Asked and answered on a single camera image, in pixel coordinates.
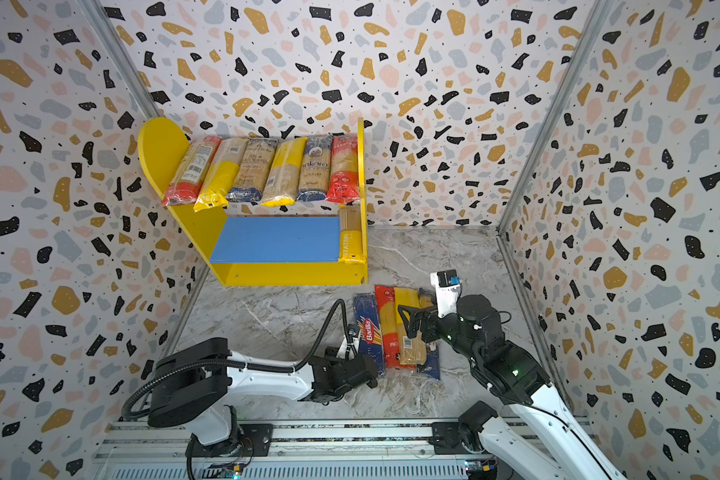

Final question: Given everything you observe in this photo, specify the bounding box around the metal base rail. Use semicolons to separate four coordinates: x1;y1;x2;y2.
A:
92;418;553;480

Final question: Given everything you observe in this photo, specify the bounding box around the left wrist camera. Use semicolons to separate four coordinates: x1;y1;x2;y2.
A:
336;336;359;360

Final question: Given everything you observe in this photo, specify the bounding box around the long yellow spaghetti bag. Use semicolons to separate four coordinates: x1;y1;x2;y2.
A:
193;137;248;212

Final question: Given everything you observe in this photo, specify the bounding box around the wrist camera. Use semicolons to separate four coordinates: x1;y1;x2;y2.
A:
336;336;359;360
430;269;462;318

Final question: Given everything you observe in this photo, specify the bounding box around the black corrugated cable conduit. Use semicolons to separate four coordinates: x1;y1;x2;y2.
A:
121;298;350;421

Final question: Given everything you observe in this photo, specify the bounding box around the blue Barilla spaghetti bag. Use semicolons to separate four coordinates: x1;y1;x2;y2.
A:
353;293;386;377

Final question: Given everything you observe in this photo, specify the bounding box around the yellow top spaghetti bag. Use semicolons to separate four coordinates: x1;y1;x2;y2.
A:
261;137;307;207

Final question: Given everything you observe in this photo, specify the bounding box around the dark blue spaghetti bag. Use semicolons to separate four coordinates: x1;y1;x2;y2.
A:
226;138;278;203

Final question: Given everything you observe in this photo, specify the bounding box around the navy spaghetti bag far right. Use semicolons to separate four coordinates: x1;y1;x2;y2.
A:
418;287;442;381

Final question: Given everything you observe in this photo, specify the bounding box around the blue white spaghetti bag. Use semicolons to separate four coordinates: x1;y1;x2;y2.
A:
297;135;333;202

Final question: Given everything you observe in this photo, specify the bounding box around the yellow shelf unit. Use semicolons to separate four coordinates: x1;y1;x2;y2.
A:
137;116;368;288

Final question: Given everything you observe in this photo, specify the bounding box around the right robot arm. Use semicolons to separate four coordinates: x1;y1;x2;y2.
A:
398;295;623;479

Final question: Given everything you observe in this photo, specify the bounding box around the red label spaghetti bag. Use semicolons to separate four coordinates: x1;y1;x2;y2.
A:
162;135;222;206

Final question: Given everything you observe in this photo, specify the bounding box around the red bag underneath pile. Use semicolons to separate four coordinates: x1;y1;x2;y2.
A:
375;285;414;370

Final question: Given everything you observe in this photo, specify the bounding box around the yellow spaghetti bag with text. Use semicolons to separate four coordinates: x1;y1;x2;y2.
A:
338;206;366;263

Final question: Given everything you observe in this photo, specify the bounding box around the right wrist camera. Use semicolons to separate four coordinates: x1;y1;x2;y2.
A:
430;269;462;318

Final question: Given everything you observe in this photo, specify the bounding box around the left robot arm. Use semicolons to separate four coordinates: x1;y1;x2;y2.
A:
147;337;378;446

